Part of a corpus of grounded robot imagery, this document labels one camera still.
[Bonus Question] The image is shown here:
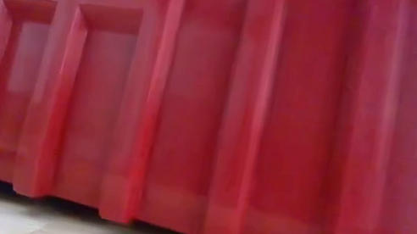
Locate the large red plastic bin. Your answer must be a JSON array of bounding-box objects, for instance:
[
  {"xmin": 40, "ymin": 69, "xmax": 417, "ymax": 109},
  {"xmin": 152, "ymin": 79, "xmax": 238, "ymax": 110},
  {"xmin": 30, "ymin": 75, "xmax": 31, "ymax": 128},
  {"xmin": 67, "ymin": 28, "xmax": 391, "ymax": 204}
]
[{"xmin": 0, "ymin": 0, "xmax": 417, "ymax": 234}]

